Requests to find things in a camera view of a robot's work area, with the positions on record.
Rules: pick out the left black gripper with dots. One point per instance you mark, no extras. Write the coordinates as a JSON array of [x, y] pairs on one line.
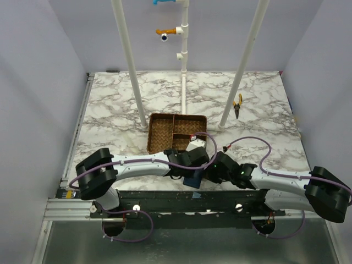
[[182, 152]]

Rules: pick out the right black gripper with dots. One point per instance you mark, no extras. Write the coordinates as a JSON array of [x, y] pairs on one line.
[[218, 169]]

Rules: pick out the blue leather card holder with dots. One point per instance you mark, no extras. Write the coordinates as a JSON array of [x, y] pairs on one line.
[[194, 181]]

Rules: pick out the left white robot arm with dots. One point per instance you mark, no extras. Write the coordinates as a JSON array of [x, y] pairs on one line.
[[97, 173]]

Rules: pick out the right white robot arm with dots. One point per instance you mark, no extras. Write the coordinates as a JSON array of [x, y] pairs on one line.
[[318, 191]]

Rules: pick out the woven brown divided tray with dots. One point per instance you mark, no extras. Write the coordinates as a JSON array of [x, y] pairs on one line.
[[173, 131]]

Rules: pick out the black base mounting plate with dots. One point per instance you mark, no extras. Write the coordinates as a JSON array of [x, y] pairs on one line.
[[186, 209]]

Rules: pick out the small blue white ball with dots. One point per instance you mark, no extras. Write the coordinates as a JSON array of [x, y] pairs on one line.
[[164, 37]]

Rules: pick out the centre white pipe stand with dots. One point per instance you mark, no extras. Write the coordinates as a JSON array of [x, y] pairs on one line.
[[183, 32]]

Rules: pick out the orange hook peg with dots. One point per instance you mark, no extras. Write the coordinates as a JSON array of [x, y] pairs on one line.
[[166, 31]]

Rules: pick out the blue hook peg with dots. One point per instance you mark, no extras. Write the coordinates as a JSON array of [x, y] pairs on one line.
[[156, 2]]

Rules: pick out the right white slanted pipe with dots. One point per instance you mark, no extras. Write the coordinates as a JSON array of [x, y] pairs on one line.
[[251, 38]]

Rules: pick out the white slanted pipe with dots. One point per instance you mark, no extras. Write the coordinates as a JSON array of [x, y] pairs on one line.
[[251, 38], [125, 40]]

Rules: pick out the left white slanted pipe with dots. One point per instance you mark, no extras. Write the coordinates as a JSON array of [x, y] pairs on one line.
[[125, 40]]

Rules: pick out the yellow handled pliers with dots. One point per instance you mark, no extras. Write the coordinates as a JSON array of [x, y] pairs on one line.
[[237, 106]]

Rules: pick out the aluminium rail frame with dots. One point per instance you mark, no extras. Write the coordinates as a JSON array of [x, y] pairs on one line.
[[71, 209]]

